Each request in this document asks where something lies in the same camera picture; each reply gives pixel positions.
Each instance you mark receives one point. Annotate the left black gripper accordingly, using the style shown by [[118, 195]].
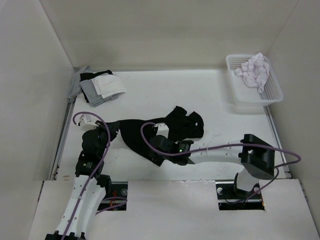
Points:
[[113, 127]]

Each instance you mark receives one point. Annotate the black tank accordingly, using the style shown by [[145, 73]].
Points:
[[182, 127], [90, 75]]

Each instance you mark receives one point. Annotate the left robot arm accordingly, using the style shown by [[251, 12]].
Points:
[[90, 185]]

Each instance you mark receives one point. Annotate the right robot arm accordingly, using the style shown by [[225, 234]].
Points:
[[257, 159]]

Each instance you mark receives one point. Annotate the folded grey tank top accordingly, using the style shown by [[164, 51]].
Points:
[[91, 95]]

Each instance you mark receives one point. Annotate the folded white tank top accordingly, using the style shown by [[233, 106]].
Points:
[[108, 85]]

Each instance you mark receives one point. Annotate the folded black tank top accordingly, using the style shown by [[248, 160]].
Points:
[[90, 75]]

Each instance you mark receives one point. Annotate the white crumpled tank top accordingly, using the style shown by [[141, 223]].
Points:
[[255, 72]]

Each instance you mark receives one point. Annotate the grey cloth at corner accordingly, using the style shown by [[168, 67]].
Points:
[[75, 87]]

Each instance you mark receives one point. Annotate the white plastic basket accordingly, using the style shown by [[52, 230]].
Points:
[[249, 96]]

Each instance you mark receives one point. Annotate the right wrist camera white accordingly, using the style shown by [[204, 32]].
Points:
[[162, 129]]

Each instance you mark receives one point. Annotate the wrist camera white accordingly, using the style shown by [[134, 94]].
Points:
[[162, 129], [85, 123]]

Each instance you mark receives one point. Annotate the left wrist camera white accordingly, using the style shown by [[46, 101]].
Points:
[[85, 123]]

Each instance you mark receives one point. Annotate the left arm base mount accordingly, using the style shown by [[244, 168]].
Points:
[[115, 198]]

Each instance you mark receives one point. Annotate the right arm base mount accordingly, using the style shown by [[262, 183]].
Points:
[[232, 199]]

